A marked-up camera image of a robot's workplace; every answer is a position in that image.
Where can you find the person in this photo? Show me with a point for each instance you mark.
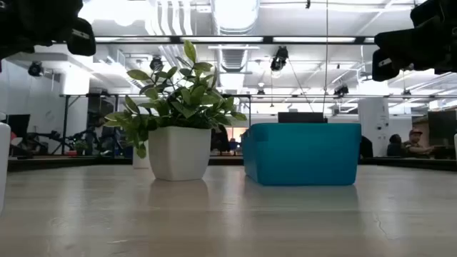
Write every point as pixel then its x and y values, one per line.
pixel 219 141
pixel 394 146
pixel 414 144

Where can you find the black background robot arm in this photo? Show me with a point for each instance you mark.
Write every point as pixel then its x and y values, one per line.
pixel 53 137

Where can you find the teal plastic basket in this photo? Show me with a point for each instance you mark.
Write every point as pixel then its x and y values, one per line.
pixel 303 153

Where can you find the small background plant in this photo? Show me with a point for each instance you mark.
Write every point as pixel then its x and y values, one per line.
pixel 80 146

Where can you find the black aluminium table frame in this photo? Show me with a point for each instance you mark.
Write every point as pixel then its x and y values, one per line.
pixel 71 162

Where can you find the black hanging camera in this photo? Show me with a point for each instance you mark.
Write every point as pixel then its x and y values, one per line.
pixel 341 90
pixel 35 68
pixel 260 92
pixel 279 59
pixel 156 63

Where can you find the green plant in white pot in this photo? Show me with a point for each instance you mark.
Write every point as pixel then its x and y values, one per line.
pixel 178 153

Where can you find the black overhead rig beam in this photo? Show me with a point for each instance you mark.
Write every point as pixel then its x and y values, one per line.
pixel 175 39

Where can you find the silver ventilation duct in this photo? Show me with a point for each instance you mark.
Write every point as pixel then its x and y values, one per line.
pixel 235 14

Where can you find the black monitor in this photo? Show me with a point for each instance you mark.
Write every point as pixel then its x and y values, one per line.
pixel 442 128
pixel 301 118
pixel 19 125

